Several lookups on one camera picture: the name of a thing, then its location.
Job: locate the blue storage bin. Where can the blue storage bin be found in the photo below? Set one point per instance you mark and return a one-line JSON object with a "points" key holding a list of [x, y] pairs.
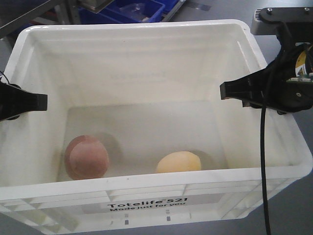
{"points": [[128, 11]]}

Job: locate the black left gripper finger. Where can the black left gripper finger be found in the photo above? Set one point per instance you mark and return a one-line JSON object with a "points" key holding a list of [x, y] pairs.
{"points": [[20, 101]]}

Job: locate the white plastic tote box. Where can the white plastic tote box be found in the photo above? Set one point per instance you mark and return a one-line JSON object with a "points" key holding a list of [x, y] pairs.
{"points": [[144, 91]]}

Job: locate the pink plush fruit toy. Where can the pink plush fruit toy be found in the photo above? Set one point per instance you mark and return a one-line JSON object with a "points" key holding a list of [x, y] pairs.
{"points": [[86, 158]]}

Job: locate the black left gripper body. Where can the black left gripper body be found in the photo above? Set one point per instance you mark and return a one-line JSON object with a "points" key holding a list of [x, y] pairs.
{"points": [[5, 102]]}

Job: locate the yellow plush fruit toy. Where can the yellow plush fruit toy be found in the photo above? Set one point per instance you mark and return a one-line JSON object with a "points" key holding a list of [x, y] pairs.
{"points": [[179, 162]]}

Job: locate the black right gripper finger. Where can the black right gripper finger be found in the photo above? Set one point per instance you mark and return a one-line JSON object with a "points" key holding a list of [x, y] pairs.
{"points": [[248, 88], [253, 103]]}

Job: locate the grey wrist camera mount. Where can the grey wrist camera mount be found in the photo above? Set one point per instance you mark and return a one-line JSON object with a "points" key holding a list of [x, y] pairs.
{"points": [[299, 20]]}

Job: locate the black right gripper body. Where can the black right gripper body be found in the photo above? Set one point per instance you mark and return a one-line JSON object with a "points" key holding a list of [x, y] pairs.
{"points": [[287, 82]]}

